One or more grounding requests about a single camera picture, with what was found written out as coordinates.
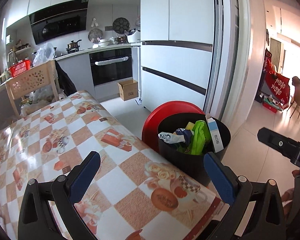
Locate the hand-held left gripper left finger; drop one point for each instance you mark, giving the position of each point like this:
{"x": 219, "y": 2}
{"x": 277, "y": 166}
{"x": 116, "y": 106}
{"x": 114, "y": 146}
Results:
{"x": 86, "y": 177}

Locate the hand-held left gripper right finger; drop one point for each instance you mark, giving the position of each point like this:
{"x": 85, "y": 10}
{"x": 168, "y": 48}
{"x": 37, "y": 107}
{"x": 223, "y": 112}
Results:
{"x": 220, "y": 177}

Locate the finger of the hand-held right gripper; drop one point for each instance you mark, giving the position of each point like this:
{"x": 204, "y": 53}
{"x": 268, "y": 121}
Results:
{"x": 275, "y": 142}

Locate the black trash bin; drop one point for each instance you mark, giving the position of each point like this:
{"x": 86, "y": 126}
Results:
{"x": 190, "y": 165}

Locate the white blue paper box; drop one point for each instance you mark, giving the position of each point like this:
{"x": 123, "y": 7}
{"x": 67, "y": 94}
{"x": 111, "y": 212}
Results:
{"x": 216, "y": 135}

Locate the green plastic bag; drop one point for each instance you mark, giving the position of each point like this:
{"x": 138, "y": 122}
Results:
{"x": 197, "y": 140}

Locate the blue plastic bag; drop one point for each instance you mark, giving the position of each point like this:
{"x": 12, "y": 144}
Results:
{"x": 183, "y": 133}

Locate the small yellow foam piece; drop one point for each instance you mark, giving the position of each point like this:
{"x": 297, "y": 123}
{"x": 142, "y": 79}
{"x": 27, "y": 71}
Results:
{"x": 190, "y": 125}

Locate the silver foil wrapper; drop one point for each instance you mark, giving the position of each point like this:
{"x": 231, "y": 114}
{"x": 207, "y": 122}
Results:
{"x": 168, "y": 137}

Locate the person's right hand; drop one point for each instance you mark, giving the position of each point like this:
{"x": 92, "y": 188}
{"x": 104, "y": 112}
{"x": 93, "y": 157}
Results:
{"x": 287, "y": 195}

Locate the red banner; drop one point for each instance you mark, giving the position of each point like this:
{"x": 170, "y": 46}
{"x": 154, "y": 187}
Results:
{"x": 277, "y": 87}

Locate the brown dining chair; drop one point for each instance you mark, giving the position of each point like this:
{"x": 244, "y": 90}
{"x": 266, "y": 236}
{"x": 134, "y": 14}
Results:
{"x": 298, "y": 92}

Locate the red round stool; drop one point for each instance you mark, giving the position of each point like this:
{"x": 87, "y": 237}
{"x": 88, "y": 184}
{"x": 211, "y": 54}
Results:
{"x": 152, "y": 125}

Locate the plastic bags on chair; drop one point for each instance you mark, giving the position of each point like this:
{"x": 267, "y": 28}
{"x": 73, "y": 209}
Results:
{"x": 40, "y": 97}

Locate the cardboard box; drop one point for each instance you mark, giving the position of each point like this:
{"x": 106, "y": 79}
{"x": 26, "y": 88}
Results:
{"x": 127, "y": 90}

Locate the black jacket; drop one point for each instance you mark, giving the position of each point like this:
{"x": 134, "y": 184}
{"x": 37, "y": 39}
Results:
{"x": 66, "y": 80}

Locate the black built-in oven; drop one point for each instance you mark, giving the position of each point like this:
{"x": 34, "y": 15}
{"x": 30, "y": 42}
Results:
{"x": 110, "y": 67}

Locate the beige perforated chair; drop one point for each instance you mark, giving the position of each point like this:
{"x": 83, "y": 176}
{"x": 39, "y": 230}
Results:
{"x": 30, "y": 80}

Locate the white floor mop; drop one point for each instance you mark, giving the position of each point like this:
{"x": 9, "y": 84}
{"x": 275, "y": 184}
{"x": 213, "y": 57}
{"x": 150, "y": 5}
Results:
{"x": 139, "y": 75}

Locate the red plastic basket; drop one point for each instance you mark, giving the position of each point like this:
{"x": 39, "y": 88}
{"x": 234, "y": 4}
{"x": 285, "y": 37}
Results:
{"x": 20, "y": 68}

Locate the clear plastic bag on counter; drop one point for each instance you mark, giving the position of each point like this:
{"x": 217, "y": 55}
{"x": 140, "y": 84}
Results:
{"x": 43, "y": 53}

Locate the black cooking pot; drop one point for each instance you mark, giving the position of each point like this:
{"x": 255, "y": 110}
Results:
{"x": 73, "y": 45}

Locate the steel pot with lid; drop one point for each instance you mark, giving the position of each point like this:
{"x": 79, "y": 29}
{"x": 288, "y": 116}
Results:
{"x": 121, "y": 39}

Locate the grey round trivet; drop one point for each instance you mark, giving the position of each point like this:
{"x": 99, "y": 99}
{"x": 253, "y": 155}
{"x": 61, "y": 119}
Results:
{"x": 95, "y": 35}

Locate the white rice cooker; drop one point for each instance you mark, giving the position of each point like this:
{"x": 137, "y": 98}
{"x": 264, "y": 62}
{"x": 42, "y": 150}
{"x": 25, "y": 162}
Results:
{"x": 134, "y": 37}

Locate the white refrigerator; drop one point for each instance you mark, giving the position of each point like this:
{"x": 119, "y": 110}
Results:
{"x": 177, "y": 30}

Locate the black round baking pan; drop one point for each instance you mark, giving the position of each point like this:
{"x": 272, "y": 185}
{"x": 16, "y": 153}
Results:
{"x": 120, "y": 25}

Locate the black range hood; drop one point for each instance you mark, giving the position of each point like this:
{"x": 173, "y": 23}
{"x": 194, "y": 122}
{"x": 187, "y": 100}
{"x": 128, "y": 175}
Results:
{"x": 57, "y": 22}

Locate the sliding door frame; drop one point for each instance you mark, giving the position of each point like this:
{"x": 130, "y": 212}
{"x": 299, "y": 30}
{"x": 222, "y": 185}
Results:
{"x": 232, "y": 55}

